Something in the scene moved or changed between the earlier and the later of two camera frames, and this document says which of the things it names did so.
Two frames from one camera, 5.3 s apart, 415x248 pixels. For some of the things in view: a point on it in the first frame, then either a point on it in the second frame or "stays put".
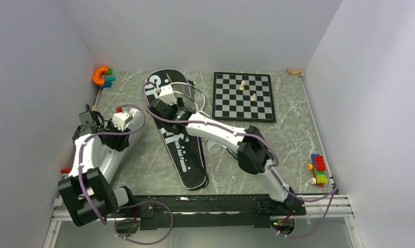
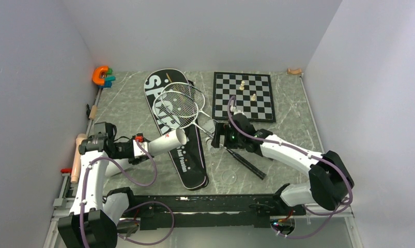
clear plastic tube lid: (229, 176) stays put
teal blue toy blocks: (108, 81) stays put
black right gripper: (180, 104) → (223, 128)
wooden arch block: (297, 72) stays put
